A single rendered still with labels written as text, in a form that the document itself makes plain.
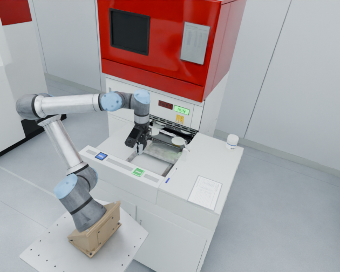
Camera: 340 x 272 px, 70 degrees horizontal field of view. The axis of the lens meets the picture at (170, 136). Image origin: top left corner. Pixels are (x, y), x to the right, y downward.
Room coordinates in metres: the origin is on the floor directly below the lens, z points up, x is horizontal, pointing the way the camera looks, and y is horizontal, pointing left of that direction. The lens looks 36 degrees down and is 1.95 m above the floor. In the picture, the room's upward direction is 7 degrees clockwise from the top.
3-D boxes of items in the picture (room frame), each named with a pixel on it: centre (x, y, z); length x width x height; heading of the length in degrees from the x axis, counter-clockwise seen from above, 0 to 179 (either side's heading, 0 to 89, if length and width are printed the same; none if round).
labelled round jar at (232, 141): (1.32, -0.42, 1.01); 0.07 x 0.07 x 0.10
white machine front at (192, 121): (1.63, 0.18, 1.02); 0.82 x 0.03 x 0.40; 69
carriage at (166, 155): (1.31, 0.08, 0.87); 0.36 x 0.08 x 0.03; 69
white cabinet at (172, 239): (1.23, 0.04, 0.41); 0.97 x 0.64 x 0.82; 69
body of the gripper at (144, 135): (1.01, 0.15, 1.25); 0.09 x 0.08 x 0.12; 159
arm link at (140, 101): (1.01, 0.15, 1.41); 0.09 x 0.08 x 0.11; 88
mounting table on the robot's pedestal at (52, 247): (0.64, 0.32, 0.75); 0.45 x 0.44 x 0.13; 157
